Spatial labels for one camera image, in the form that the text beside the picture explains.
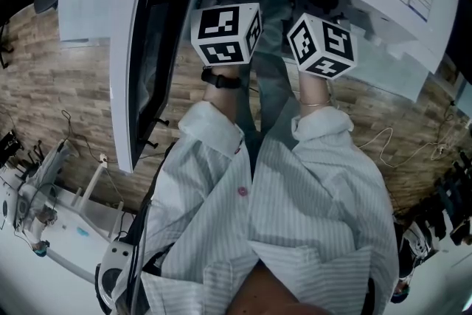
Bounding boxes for person's left forearm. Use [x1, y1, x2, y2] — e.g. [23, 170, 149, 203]
[201, 64, 246, 126]

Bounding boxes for white table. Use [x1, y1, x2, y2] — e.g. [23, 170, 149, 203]
[0, 154, 128, 285]

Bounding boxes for person's chest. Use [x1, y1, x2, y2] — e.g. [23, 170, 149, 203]
[228, 261, 333, 315]

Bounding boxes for striped white shirt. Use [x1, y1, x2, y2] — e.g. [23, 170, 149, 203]
[110, 99, 401, 315]

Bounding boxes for white round device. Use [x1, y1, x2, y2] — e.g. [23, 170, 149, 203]
[94, 239, 136, 311]

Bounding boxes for blue jeans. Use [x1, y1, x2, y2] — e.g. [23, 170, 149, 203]
[235, 3, 302, 181]

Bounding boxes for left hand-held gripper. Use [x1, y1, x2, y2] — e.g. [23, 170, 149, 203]
[190, 2, 263, 68]

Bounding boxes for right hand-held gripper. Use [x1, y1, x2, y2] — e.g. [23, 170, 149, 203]
[286, 13, 358, 80]

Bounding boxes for thin gold bracelet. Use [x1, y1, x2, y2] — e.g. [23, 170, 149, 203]
[298, 97, 333, 108]

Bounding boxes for black chair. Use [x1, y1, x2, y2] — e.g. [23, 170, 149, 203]
[434, 154, 472, 246]

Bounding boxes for black wristband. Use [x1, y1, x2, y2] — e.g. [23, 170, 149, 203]
[201, 68, 243, 91]

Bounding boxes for person's right forearm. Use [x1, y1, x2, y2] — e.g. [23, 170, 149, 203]
[296, 69, 335, 119]

